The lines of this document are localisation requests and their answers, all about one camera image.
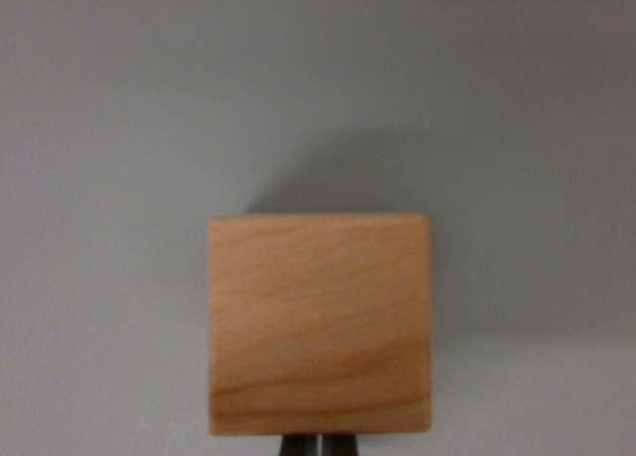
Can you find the wooden cube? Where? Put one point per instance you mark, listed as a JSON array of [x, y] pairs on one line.
[[318, 327]]

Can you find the grey plastic bin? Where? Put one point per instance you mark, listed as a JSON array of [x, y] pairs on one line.
[[99, 128]]

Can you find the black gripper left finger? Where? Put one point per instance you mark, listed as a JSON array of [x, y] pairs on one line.
[[296, 446]]

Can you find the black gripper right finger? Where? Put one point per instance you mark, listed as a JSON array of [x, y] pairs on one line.
[[343, 446]]

